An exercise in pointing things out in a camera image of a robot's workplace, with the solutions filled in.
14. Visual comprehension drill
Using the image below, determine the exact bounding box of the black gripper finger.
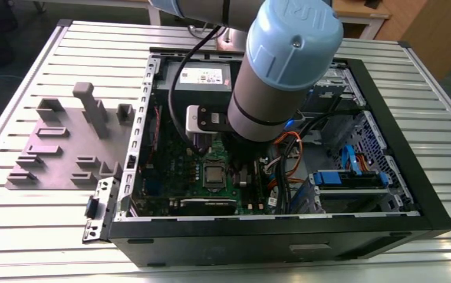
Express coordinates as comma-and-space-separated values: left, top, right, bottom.
231, 160, 260, 188

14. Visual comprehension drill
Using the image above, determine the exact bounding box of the metal socket cover frame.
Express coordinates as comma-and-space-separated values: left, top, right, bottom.
200, 158, 227, 190

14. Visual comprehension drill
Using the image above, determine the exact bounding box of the CPU socket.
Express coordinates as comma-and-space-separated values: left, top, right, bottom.
200, 157, 228, 191

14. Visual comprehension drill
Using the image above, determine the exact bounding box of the green RAM stick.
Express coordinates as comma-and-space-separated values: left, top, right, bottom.
252, 159, 268, 209

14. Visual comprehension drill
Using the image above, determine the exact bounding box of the black RAM slot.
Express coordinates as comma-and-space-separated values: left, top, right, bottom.
247, 185, 262, 209
243, 185, 256, 209
238, 185, 252, 209

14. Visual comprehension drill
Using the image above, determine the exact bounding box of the black graphics card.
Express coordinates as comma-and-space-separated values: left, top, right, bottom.
168, 196, 239, 216

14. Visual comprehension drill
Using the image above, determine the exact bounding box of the green motherboard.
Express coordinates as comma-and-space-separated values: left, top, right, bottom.
132, 129, 274, 218

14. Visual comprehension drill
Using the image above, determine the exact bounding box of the grey power supply unit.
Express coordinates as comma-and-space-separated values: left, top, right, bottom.
152, 61, 246, 139

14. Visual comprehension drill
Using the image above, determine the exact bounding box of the black open PC case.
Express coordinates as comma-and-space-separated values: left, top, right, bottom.
82, 47, 451, 268

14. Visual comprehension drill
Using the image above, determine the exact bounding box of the grey metal disk bay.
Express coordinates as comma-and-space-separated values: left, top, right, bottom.
307, 172, 411, 213

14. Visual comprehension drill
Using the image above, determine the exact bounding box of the hard disk in blue carrier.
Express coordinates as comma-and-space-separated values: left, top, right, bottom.
310, 169, 391, 190

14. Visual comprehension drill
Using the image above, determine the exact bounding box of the grey metal drive cage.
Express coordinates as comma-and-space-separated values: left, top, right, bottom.
303, 60, 367, 129

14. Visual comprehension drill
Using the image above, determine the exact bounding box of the grey plastic parts rack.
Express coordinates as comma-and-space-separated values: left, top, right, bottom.
4, 82, 138, 191

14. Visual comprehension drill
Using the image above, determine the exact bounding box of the brown wooden cabinet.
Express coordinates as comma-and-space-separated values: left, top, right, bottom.
374, 0, 451, 82

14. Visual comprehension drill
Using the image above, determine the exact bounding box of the black cable bundle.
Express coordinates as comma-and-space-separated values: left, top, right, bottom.
275, 110, 352, 215

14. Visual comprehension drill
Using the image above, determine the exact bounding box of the orange wire bundle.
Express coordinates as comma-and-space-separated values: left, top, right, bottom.
266, 132, 306, 189

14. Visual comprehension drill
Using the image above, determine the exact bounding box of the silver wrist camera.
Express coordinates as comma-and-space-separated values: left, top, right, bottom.
286, 111, 306, 130
186, 105, 230, 135

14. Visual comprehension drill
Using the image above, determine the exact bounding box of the red black fan wire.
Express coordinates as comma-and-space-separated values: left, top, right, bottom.
152, 106, 164, 154

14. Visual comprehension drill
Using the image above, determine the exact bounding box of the black camera cable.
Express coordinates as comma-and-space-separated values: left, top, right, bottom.
168, 25, 226, 157

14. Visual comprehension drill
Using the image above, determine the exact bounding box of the orange power wire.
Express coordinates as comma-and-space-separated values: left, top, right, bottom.
355, 154, 376, 176

